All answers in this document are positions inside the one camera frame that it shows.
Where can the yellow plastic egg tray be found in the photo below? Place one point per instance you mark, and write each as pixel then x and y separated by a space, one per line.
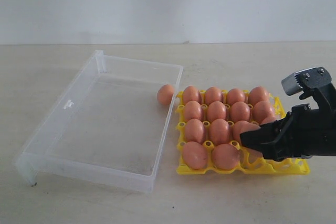
pixel 247 165

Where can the clear plastic container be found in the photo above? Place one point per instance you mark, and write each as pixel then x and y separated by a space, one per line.
pixel 107 128

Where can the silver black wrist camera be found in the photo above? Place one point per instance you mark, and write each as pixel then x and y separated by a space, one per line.
pixel 313 82

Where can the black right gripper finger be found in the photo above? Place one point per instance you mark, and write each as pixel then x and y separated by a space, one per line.
pixel 268 149
pixel 273 131

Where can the brown egg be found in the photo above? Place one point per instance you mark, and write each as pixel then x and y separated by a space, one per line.
pixel 194 155
pixel 219 132
pixel 239 111
pixel 263 110
pixel 191 93
pixel 258 94
pixel 225 157
pixel 246 136
pixel 235 95
pixel 192 110
pixel 194 131
pixel 216 110
pixel 236 128
pixel 268 119
pixel 213 94
pixel 165 94

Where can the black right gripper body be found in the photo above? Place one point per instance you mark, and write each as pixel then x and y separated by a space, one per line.
pixel 309 132

